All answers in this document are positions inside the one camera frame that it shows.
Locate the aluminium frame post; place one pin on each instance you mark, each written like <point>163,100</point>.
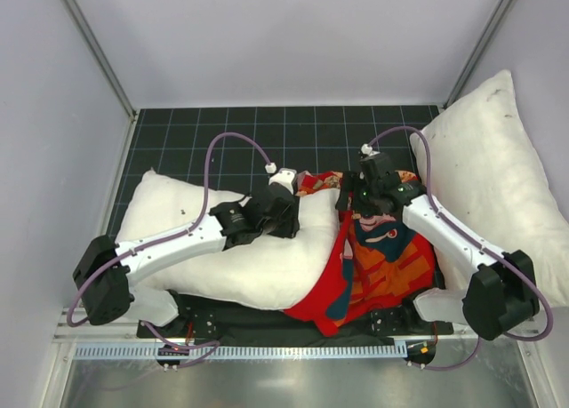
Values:
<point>489,32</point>
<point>85,30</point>

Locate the black grid mat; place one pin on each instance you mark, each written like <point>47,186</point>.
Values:
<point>183,142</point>

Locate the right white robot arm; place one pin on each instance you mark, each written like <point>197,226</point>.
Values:
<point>390,213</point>

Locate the right aluminium frame post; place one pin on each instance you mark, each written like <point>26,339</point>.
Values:
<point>489,32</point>

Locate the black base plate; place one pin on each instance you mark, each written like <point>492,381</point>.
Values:
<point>234,325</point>

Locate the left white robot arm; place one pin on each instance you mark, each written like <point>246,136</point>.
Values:
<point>108,275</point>

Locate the white slotted cable duct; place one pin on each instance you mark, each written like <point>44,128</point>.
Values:
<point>156,351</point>

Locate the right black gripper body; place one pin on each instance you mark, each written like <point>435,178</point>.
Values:
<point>348,190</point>

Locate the left aluminium frame post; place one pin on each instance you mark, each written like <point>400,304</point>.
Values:
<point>85,30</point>

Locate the red patterned pillowcase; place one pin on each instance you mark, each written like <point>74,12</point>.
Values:
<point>375,263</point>

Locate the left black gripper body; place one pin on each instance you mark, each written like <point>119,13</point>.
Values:
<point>290,214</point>

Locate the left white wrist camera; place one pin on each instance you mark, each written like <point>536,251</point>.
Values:
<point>284,177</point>

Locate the white pillow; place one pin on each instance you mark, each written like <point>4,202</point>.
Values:
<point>484,170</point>
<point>271,273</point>

